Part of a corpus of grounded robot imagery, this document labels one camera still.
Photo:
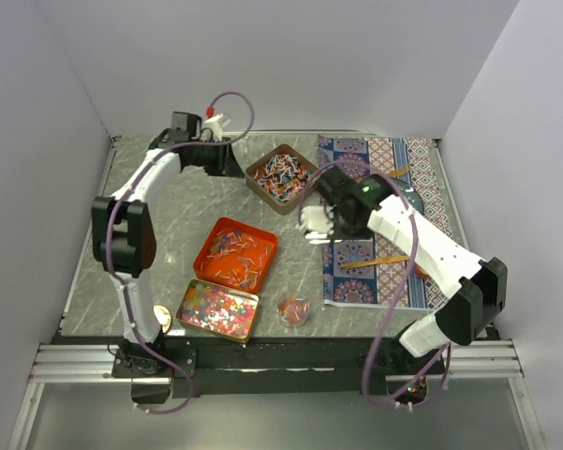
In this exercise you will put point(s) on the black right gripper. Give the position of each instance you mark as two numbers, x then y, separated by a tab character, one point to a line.
362	234

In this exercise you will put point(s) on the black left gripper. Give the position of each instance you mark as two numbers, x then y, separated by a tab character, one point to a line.
227	164

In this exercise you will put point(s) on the beige tin of small lollipops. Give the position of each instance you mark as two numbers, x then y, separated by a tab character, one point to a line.
279	178

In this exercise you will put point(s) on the orange tin of lollipops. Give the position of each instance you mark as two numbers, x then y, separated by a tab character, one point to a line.
236	255

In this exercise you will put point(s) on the clear plastic jar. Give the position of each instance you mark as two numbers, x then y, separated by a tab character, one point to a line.
293	309

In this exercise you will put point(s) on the gold tin of star candies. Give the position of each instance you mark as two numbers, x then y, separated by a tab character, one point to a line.
219	310

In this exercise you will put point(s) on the gold jar lid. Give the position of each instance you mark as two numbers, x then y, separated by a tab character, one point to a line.
164	318

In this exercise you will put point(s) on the silver metal scoop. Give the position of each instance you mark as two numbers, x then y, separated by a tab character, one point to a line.
321	238

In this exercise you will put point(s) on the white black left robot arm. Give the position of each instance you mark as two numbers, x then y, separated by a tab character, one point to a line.
123	236

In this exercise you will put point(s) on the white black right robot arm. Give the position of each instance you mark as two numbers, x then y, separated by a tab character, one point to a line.
475	288

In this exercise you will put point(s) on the teal ceramic plate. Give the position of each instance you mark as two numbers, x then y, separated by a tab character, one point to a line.
412	195

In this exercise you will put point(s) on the patterned blue placemat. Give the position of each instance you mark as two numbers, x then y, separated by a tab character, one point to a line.
360	270

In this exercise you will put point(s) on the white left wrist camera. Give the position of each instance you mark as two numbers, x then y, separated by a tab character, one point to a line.
212	128

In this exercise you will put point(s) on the black aluminium mounting rail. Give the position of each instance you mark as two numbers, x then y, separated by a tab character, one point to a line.
212	366

